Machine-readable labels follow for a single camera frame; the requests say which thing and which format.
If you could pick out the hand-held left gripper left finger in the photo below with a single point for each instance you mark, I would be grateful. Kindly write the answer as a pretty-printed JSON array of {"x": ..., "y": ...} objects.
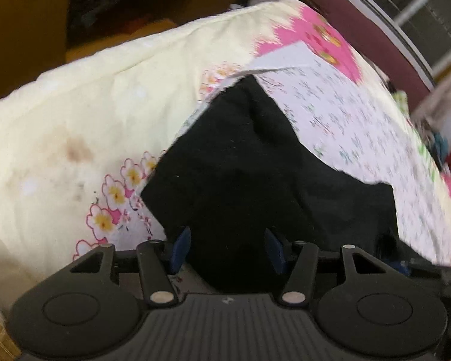
[{"x": 182, "y": 247}]

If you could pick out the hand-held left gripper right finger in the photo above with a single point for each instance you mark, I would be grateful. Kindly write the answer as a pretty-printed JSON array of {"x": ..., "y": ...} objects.
[{"x": 273, "y": 246}]

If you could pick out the black pants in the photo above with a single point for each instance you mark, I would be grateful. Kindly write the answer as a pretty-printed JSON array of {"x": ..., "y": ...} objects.
[{"x": 255, "y": 173}]

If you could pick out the pile of clothes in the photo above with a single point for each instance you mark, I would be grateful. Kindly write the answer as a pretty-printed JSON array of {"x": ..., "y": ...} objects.
[{"x": 449, "y": 154}]

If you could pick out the white floral bed sheet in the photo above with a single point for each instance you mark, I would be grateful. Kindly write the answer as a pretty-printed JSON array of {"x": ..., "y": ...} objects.
[{"x": 345, "y": 120}]

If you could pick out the pink and yellow printed blanket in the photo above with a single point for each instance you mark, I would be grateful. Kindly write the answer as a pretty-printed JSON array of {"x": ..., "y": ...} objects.
[{"x": 97, "y": 128}]

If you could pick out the yellow wooden cabinet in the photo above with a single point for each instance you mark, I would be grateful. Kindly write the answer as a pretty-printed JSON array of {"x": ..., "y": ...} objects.
[{"x": 37, "y": 15}]

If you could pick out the maroon bed frame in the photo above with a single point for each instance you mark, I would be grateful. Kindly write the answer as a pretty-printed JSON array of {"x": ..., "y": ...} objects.
[{"x": 376, "y": 26}]

